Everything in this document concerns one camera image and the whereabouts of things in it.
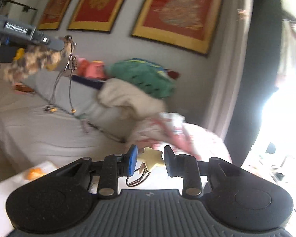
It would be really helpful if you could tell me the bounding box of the cream star charm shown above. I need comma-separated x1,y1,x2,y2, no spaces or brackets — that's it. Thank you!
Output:
125,147,165,188

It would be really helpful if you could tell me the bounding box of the brown fluffy plush keychain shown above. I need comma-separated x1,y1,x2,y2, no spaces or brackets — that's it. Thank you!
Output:
4,35,76,113

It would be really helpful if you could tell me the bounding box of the orange yellow soft toy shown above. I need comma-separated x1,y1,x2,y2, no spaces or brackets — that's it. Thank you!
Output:
26,167,46,181

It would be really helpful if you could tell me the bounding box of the pink floral quilt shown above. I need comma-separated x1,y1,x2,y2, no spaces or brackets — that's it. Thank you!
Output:
127,112,232,163

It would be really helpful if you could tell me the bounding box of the left red gold framed picture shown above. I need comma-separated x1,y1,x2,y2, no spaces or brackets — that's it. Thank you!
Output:
38,0,71,30

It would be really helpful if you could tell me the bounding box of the red gold framed picture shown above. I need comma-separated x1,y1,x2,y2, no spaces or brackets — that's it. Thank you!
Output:
131,0,222,55
67,0,124,33
38,0,71,30

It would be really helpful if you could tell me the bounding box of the cream folded blanket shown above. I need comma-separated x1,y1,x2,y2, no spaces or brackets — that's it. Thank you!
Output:
98,78,167,120

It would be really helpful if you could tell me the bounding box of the orange pink plush toy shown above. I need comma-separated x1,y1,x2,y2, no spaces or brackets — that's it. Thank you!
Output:
76,57,107,80

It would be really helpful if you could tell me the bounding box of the middle red gold framed picture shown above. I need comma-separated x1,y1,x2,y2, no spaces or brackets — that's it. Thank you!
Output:
67,0,124,33

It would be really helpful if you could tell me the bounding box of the green plush blanket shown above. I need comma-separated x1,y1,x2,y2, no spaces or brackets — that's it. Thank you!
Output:
105,58,176,99

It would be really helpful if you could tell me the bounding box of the right red gold framed picture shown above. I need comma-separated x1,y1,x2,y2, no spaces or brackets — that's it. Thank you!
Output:
131,0,222,55

